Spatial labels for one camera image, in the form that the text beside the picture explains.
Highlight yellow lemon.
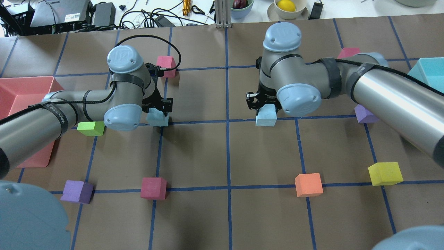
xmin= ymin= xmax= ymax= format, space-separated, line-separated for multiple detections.
xmin=276 ymin=0 xmax=297 ymax=12

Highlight beige bowl with lemon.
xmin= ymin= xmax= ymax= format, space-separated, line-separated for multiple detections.
xmin=267 ymin=0 xmax=309 ymax=21

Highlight red block far inner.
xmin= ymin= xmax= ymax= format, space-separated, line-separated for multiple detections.
xmin=140 ymin=177 xmax=168 ymax=200

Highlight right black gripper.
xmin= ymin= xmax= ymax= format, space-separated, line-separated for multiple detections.
xmin=246 ymin=57 xmax=282 ymax=111

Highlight cyan plastic tray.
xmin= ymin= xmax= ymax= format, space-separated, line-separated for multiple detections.
xmin=408 ymin=57 xmax=444 ymax=94

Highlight orange block robot side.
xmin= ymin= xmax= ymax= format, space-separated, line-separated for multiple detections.
xmin=295 ymin=173 xmax=324 ymax=198

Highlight pink plastic tray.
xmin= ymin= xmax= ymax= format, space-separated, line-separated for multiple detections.
xmin=0 ymin=76 xmax=63 ymax=168

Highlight blue bowl with fruit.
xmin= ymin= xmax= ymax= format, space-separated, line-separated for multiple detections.
xmin=230 ymin=0 xmax=254 ymax=19

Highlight green block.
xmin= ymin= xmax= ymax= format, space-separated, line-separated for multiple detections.
xmin=77 ymin=121 xmax=105 ymax=136

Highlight black power adapter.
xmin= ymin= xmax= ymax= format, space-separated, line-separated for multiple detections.
xmin=308 ymin=1 xmax=324 ymax=19

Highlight purple block near tray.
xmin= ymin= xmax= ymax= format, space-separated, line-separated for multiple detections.
xmin=354 ymin=105 xmax=379 ymax=124

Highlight scissors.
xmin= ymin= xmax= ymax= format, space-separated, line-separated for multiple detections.
xmin=191 ymin=5 xmax=210 ymax=16

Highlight aluminium frame post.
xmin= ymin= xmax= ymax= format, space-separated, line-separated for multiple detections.
xmin=214 ymin=0 xmax=232 ymax=28

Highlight purple block far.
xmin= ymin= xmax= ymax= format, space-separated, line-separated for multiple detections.
xmin=60 ymin=180 xmax=94 ymax=204

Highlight red block near tray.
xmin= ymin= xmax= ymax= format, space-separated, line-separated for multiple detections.
xmin=337 ymin=47 xmax=361 ymax=59

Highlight yellow block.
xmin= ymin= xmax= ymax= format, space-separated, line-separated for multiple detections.
xmin=368 ymin=162 xmax=404 ymax=186

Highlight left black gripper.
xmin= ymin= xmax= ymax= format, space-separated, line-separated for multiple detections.
xmin=142 ymin=63 xmax=173 ymax=116

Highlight red block far outer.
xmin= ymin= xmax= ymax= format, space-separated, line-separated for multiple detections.
xmin=156 ymin=56 xmax=177 ymax=78

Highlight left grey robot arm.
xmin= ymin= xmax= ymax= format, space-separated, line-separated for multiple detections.
xmin=1 ymin=45 xmax=177 ymax=250

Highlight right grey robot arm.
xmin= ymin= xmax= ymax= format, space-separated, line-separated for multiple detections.
xmin=246 ymin=22 xmax=443 ymax=166

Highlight light blue block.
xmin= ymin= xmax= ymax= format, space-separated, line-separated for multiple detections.
xmin=255 ymin=104 xmax=277 ymax=127
xmin=146 ymin=108 xmax=169 ymax=127

